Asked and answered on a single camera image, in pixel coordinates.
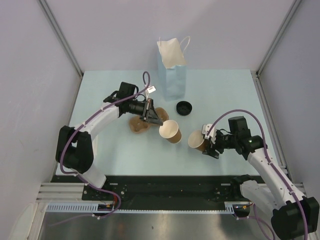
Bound light blue paper bag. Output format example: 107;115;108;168
157;36;191;101

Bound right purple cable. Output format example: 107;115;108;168
206;109;311;240

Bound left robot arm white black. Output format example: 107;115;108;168
55;82;163;200

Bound black plastic cup lid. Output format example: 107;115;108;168
175;101;193;116

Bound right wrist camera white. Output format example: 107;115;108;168
201;123;217;142

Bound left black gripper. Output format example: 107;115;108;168
127;98;163;126

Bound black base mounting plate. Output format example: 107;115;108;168
82;174;262;211

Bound brown paper cup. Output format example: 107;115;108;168
187;130;207;153
158;119;182;144

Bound white slotted cable duct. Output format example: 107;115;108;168
46;202;99;213

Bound aluminium frame rail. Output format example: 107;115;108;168
37;0;84;79

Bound light blue table mat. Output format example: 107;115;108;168
55;69;288;177

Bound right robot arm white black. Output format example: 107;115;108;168
201;116;320;240

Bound brown cardboard cup carrier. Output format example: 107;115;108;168
128;107;169;134

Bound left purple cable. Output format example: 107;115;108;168
61;71;152;221

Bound purple cable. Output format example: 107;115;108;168
61;71;152;221
206;109;311;240

